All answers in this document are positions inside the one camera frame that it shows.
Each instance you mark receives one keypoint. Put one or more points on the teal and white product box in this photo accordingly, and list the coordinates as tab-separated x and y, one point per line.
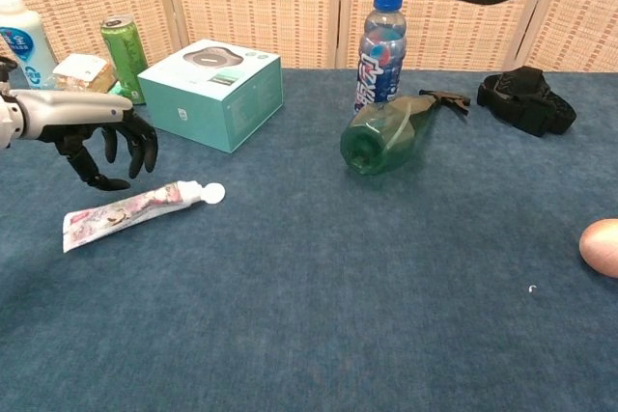
207	93

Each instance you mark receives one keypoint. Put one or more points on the pink ball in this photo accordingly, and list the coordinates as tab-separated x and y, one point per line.
601	248

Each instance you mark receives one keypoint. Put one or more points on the white bottle with blue print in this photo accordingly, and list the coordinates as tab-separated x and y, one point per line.
24	45

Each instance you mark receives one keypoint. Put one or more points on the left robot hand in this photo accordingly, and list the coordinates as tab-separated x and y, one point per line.
72	110

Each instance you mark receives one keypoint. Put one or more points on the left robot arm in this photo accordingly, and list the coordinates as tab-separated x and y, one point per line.
6	118

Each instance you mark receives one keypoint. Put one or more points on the small teal tube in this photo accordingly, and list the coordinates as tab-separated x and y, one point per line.
114	89

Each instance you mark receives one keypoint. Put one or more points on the blue capped drink bottle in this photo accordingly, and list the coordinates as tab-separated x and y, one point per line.
381	21

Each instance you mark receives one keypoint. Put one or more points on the clear wrapped bread snack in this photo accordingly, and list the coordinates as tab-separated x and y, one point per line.
82	72

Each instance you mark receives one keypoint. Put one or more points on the green spray bottle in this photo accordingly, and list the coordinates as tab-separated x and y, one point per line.
381	137

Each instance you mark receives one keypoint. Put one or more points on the blue felt table cover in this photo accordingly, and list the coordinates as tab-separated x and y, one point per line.
289	310

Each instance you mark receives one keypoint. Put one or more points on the green drink can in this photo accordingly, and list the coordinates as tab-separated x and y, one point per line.
125	55

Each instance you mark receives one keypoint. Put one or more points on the white floral toothpaste tube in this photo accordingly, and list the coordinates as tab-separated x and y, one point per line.
120	211

